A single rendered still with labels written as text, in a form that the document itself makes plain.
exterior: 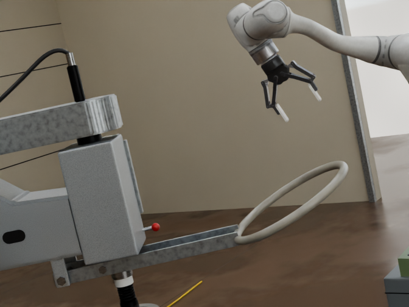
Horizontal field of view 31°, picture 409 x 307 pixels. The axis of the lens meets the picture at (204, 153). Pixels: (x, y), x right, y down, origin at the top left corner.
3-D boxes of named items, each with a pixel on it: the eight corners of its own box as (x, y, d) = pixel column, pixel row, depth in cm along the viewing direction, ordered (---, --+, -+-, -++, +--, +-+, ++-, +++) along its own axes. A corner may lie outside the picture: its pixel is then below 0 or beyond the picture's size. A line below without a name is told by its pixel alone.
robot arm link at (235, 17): (242, 56, 257) (255, 48, 244) (216, 19, 255) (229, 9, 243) (265, 41, 260) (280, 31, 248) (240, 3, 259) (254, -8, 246)
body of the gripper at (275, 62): (280, 50, 256) (296, 72, 257) (260, 64, 259) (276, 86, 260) (277, 54, 249) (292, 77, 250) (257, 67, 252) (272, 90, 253)
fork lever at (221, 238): (53, 290, 266) (49, 277, 266) (66, 273, 285) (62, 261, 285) (240, 248, 260) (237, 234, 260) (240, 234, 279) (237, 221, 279)
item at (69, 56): (73, 103, 264) (62, 54, 261) (76, 102, 267) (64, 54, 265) (84, 100, 263) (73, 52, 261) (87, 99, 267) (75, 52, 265)
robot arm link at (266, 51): (251, 50, 259) (261, 64, 260) (246, 55, 251) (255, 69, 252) (272, 36, 256) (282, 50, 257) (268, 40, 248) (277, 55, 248)
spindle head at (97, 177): (42, 282, 265) (11, 161, 259) (58, 264, 286) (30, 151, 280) (140, 263, 262) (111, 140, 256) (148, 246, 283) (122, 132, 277)
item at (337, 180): (235, 262, 246) (229, 254, 246) (236, 225, 294) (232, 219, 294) (360, 179, 240) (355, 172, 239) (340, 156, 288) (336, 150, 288)
